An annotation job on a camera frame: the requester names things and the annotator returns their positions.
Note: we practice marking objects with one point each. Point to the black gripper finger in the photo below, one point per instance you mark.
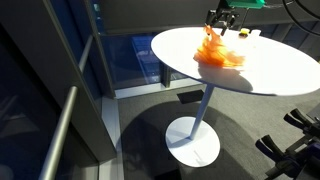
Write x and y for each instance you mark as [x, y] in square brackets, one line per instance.
[227, 26]
[211, 18]

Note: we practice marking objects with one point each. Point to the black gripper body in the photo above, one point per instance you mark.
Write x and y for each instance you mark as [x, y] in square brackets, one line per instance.
[228, 14]

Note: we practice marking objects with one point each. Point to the orange plastic bag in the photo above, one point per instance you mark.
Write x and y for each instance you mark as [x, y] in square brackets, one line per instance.
[216, 53]

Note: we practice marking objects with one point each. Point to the small yellow and black object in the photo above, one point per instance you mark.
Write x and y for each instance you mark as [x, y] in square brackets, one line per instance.
[244, 32]

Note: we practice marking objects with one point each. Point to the black floor plate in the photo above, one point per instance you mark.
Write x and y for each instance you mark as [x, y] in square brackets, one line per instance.
[190, 96]

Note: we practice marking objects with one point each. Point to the white round table base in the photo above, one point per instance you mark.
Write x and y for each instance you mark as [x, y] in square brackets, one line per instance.
[196, 150]

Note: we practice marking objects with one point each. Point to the short grey metal handrail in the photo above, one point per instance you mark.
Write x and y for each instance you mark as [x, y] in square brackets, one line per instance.
[85, 53]

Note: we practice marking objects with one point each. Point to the long grey metal handrail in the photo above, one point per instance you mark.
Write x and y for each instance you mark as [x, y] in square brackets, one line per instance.
[60, 133]

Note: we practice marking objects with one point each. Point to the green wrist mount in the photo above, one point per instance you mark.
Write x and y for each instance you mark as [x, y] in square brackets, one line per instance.
[246, 3]

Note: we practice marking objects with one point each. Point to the white table pedestal pole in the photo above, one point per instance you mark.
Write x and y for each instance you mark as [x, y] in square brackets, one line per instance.
[201, 111]

